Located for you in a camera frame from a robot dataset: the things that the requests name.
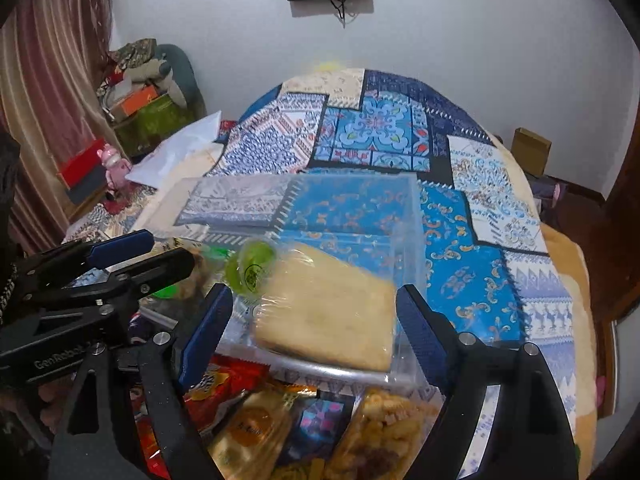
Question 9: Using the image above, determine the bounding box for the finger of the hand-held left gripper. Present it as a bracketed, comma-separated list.
[15, 229, 156, 292]
[62, 247, 196, 312]

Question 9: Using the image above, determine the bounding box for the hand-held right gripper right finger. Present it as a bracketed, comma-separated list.
[395, 283, 592, 480]

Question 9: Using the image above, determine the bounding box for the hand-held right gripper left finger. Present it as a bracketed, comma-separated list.
[47, 282, 235, 480]

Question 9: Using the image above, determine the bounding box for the green jelly cup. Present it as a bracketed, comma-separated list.
[224, 240, 277, 302]

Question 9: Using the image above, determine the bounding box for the pale bread packet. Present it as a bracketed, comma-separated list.
[251, 241, 398, 374]

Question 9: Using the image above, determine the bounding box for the clear plastic storage box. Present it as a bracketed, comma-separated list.
[172, 172, 427, 390]

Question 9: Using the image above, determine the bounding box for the clear bag of biscuits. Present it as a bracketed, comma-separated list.
[150, 237, 236, 313]

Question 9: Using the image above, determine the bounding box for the red snack packet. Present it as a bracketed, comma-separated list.
[182, 357, 271, 431]

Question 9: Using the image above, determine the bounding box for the pink toy figure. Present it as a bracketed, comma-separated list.
[99, 142, 135, 196]

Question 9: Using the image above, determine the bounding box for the red flat box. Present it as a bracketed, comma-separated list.
[56, 138, 108, 188]

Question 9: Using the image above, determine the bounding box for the yellow snack packet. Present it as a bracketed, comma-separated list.
[207, 390, 296, 480]

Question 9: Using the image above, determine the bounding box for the clear bag of twisted crackers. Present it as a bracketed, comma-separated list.
[325, 387, 442, 480]

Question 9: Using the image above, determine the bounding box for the green patterned box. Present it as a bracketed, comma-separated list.
[114, 95, 197, 158]

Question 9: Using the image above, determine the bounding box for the dark packet with pink print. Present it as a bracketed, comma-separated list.
[275, 389, 357, 468]

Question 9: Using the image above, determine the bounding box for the orange box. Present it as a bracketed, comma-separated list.
[112, 85, 161, 118]

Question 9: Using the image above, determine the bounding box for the striped pink curtain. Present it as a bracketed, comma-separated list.
[0, 0, 121, 256]

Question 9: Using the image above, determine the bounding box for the pile of folded clothes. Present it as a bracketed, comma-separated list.
[97, 37, 176, 106]

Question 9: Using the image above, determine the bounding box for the brown cardboard box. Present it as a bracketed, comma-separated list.
[510, 127, 552, 178]

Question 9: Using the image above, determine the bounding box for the brown wooden furniture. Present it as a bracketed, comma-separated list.
[542, 110, 640, 421]

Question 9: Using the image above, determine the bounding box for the black monitor cable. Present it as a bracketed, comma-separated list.
[327, 0, 368, 28]

